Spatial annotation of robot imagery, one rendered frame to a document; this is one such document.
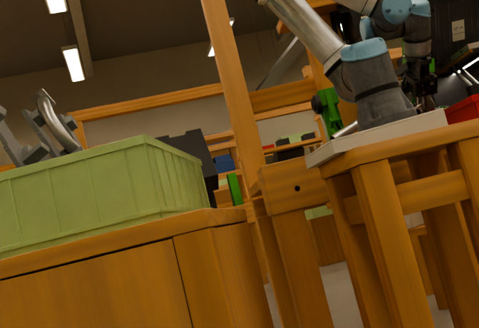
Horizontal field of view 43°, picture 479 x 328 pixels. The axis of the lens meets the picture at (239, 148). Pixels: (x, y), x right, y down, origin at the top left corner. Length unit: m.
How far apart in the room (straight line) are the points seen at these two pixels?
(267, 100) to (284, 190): 0.82
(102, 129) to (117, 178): 10.96
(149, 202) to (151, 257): 0.12
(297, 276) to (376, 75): 0.64
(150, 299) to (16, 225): 0.32
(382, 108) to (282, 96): 1.10
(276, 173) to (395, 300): 0.60
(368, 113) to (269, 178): 0.42
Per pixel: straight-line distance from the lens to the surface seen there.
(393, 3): 1.61
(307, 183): 1.82
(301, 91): 2.58
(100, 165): 1.22
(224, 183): 11.47
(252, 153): 2.42
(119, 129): 12.15
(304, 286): 1.82
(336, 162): 1.50
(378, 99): 1.52
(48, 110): 1.56
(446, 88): 2.42
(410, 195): 1.42
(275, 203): 1.80
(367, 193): 1.37
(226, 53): 2.50
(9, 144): 1.42
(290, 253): 1.81
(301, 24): 1.71
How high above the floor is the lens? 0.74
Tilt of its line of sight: 7 degrees up
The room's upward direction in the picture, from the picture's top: 14 degrees counter-clockwise
